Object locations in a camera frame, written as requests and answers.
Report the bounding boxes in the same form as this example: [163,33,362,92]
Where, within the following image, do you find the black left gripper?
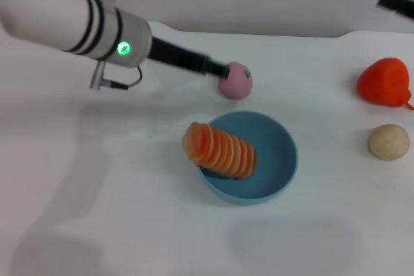
[147,36,232,80]

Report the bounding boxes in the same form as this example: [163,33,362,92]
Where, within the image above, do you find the orange striped toy bread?
[182,122,258,180]

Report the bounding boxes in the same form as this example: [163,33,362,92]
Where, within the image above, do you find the blue bowl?
[196,110,299,206]

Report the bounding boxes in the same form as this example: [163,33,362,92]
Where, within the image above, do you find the pink toy fruit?
[217,61,254,100]

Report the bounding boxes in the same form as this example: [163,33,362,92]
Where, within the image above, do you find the red toy strawberry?
[356,57,414,109]

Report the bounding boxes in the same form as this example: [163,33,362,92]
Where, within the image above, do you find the beige toy potato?
[367,123,411,162]

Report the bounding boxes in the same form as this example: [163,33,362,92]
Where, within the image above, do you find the left arm cable with connector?
[89,59,144,90]

